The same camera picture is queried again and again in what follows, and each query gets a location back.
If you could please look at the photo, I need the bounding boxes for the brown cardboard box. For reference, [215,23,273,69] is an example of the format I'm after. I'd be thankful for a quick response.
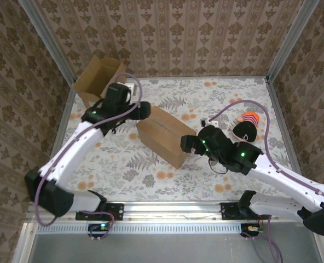
[136,106,197,168]

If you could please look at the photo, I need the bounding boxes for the plush doll with black hair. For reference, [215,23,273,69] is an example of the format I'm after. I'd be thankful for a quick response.
[232,111,261,143]

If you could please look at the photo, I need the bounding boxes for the cardboard box with label sticker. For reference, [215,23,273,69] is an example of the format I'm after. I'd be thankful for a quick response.
[73,54,127,109]

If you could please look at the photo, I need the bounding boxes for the floral table cover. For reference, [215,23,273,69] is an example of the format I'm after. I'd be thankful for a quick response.
[52,77,303,203]

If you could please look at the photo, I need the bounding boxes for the small black controller board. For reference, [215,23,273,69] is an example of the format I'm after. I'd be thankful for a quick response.
[87,223,111,238]
[240,223,263,238]

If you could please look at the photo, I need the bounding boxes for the grey metal shelf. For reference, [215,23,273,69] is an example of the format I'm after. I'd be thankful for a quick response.
[11,221,324,263]

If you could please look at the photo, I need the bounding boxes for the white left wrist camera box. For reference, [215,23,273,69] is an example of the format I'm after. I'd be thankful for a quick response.
[123,81,137,96]

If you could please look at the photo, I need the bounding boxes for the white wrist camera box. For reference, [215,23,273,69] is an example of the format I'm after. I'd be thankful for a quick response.
[201,117,220,129]
[123,81,137,96]

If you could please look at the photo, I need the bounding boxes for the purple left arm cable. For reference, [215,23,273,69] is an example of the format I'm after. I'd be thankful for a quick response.
[34,72,143,242]

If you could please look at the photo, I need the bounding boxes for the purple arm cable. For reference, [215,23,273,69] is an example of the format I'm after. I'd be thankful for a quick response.
[210,100,324,262]
[34,72,143,242]

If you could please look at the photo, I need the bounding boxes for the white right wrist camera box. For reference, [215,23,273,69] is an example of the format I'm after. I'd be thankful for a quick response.
[201,117,220,129]

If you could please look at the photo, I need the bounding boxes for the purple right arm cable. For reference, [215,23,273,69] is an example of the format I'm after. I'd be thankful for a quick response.
[210,100,324,262]

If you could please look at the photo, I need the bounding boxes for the aluminium table side rail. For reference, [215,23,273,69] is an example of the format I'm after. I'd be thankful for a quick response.
[37,79,78,202]
[264,77,311,200]

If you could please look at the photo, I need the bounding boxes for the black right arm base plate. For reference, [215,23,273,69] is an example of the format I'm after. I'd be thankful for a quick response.
[221,202,271,221]

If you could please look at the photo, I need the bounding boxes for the aluminium mounting rail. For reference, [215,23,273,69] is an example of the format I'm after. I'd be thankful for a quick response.
[25,199,323,222]

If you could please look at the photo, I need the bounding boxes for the aluminium frame post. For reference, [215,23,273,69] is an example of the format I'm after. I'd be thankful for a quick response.
[265,0,320,82]
[18,0,78,86]

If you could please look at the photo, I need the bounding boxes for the white slotted cable duct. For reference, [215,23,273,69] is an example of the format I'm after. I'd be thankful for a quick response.
[36,223,315,235]

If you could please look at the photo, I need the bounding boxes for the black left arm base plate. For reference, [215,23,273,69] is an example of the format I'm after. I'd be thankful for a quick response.
[76,203,124,221]

